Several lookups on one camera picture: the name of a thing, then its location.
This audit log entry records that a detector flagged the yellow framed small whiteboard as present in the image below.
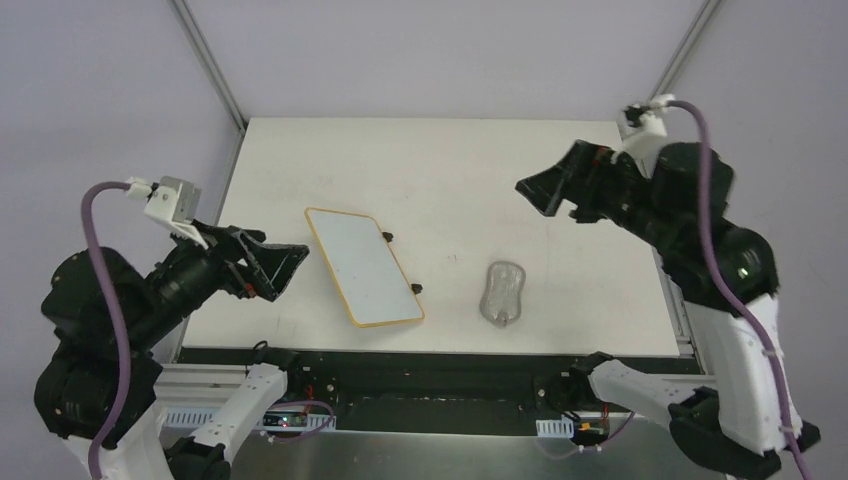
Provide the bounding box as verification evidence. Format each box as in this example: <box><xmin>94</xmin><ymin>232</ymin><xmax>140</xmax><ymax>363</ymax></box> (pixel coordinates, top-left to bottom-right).
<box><xmin>304</xmin><ymin>207</ymin><xmax>425</xmax><ymax>328</ymax></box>

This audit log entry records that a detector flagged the left aluminium frame post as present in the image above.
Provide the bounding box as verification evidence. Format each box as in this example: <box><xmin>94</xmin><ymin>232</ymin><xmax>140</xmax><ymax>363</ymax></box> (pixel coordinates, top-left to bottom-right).
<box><xmin>168</xmin><ymin>0</ymin><xmax>249</xmax><ymax>193</ymax></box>

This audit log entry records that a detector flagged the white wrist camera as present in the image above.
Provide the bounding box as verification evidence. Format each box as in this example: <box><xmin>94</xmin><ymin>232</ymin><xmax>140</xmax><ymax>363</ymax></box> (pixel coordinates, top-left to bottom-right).
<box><xmin>126</xmin><ymin>176</ymin><xmax>208</xmax><ymax>249</ymax></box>
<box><xmin>614</xmin><ymin>94</ymin><xmax>676</xmax><ymax>178</ymax></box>

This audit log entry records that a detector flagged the right white slotted cable duct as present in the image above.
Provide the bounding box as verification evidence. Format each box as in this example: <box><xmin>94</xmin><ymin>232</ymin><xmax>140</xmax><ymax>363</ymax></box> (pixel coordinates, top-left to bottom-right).
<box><xmin>535</xmin><ymin>416</ymin><xmax>575</xmax><ymax>439</ymax></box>

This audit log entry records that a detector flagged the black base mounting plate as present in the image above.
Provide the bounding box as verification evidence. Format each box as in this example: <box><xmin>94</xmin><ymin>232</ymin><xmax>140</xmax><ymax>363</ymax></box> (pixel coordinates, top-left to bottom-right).
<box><xmin>178</xmin><ymin>346</ymin><xmax>604</xmax><ymax>437</ymax></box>

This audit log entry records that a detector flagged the aluminium front frame rail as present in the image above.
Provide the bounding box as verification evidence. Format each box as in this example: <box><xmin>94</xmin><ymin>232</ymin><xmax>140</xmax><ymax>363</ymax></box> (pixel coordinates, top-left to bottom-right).
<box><xmin>154</xmin><ymin>362</ymin><xmax>716</xmax><ymax>431</ymax></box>

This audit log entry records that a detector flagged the left white slotted cable duct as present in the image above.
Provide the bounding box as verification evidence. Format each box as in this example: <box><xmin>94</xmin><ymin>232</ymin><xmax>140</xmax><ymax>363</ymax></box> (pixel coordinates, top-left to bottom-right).
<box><xmin>164</xmin><ymin>407</ymin><xmax>336</xmax><ymax>433</ymax></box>

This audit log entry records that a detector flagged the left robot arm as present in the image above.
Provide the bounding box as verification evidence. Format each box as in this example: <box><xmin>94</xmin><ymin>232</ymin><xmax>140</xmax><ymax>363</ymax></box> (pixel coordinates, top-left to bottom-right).
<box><xmin>34</xmin><ymin>222</ymin><xmax>310</xmax><ymax>479</ymax></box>

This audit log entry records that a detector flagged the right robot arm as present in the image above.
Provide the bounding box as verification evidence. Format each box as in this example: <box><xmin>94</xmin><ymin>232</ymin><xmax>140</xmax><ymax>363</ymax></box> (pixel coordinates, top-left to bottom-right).
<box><xmin>516</xmin><ymin>140</ymin><xmax>821</xmax><ymax>479</ymax></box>

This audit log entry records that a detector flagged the aluminium frame post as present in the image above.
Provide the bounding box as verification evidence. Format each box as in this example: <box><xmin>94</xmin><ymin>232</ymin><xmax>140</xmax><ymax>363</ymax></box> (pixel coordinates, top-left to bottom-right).
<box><xmin>648</xmin><ymin>0</ymin><xmax>725</xmax><ymax>99</ymax></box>
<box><xmin>168</xmin><ymin>0</ymin><xmax>249</xmax><ymax>193</ymax></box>

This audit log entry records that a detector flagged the right aluminium frame post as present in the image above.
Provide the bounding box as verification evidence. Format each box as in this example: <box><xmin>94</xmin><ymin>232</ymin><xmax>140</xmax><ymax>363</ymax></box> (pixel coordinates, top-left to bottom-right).
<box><xmin>648</xmin><ymin>0</ymin><xmax>725</xmax><ymax>99</ymax></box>

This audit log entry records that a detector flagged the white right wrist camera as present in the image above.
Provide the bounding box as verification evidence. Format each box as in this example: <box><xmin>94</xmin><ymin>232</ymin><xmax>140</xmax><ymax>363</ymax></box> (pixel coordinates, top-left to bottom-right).
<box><xmin>614</xmin><ymin>94</ymin><xmax>676</xmax><ymax>178</ymax></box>

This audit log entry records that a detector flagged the white slotted cable duct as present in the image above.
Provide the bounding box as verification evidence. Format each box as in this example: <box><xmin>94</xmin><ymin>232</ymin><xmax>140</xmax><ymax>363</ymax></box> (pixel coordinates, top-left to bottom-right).
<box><xmin>535</xmin><ymin>416</ymin><xmax>575</xmax><ymax>439</ymax></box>
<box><xmin>164</xmin><ymin>407</ymin><xmax>336</xmax><ymax>433</ymax></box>

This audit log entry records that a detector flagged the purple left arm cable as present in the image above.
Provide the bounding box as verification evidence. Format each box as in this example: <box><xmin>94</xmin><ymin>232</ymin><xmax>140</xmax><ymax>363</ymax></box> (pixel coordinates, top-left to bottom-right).
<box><xmin>80</xmin><ymin>180</ymin><xmax>338</xmax><ymax>480</ymax></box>

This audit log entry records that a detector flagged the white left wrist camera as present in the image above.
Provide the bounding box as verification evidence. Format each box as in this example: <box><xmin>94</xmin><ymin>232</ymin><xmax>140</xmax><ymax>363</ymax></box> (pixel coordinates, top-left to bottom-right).
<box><xmin>126</xmin><ymin>176</ymin><xmax>208</xmax><ymax>249</ymax></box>

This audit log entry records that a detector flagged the silver mesh eraser sponge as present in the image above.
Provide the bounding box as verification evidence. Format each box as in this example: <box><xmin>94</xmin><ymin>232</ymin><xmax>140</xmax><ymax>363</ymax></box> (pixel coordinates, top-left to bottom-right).
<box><xmin>479</xmin><ymin>260</ymin><xmax>527</xmax><ymax>328</ymax></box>

